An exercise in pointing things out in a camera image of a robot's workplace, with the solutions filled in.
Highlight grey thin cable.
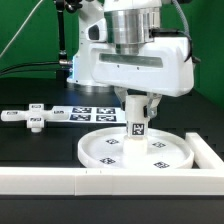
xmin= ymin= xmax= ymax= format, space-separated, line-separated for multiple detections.
xmin=0 ymin=0 xmax=44 ymax=58

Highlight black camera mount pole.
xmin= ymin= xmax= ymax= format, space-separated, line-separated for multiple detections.
xmin=53 ymin=0 xmax=82 ymax=81

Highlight black cables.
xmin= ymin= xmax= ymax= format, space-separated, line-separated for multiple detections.
xmin=0 ymin=61 xmax=63 ymax=77

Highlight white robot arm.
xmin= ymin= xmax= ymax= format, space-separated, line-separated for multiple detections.
xmin=68 ymin=0 xmax=194 ymax=118

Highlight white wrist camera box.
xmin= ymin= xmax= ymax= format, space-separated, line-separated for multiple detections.
xmin=86 ymin=18 xmax=108 ymax=49

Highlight white cross-shaped table base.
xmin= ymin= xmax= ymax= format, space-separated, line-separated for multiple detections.
xmin=1 ymin=104 xmax=69 ymax=133

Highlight white round table top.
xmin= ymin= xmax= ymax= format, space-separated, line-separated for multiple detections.
xmin=78 ymin=127 xmax=194 ymax=171

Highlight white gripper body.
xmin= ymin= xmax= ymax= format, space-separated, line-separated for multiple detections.
xmin=89 ymin=37 xmax=194 ymax=97

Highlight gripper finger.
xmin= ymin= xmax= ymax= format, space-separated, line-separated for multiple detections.
xmin=144 ymin=93 xmax=162 ymax=119
xmin=114 ymin=87 xmax=128 ymax=110

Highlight white marker sheet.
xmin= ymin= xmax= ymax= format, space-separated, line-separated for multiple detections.
xmin=53 ymin=106 xmax=126 ymax=124

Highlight white L-shaped border fence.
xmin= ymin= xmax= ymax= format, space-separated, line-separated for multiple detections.
xmin=0 ymin=133 xmax=224 ymax=196

